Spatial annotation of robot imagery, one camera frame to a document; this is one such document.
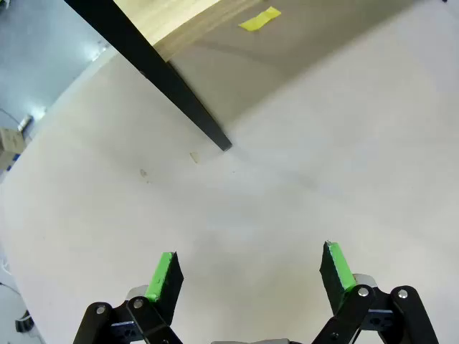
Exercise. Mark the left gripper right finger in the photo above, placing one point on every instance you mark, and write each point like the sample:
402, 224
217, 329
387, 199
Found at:
335, 279

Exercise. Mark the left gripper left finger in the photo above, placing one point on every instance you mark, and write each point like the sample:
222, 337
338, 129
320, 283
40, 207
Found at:
165, 286

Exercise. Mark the small clear tape piece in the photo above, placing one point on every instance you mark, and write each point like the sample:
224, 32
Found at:
194, 157

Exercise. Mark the cardboard box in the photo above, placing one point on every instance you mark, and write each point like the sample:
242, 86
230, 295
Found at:
10, 139

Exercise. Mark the black frame wooden shelf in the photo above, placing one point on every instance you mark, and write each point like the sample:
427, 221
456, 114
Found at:
154, 71

